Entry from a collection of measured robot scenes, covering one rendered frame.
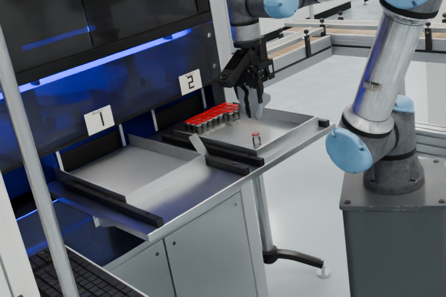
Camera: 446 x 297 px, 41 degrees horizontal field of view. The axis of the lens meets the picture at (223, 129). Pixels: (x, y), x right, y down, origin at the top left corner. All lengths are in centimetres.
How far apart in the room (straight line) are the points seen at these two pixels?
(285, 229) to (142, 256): 122
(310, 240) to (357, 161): 152
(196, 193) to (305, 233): 151
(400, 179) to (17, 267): 92
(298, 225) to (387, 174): 150
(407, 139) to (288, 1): 44
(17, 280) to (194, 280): 112
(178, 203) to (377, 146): 48
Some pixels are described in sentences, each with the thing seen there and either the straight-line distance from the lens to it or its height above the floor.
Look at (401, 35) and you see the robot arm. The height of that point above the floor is 122.
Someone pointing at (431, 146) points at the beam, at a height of 48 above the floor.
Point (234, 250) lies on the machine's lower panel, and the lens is 215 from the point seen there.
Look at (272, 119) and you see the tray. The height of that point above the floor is 88.
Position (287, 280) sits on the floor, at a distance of 261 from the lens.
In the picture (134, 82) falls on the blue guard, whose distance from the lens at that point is 172.
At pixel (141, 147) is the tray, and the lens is 178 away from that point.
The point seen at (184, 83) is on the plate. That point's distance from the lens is 183.
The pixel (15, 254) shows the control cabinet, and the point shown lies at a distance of 98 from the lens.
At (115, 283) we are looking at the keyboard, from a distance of 128.
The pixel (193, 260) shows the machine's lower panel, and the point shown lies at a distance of 202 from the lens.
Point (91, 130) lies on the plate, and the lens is 165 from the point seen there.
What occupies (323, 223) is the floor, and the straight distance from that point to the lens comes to 297.
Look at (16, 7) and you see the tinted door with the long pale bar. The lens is 154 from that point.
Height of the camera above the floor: 152
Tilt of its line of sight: 21 degrees down
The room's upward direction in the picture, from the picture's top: 9 degrees counter-clockwise
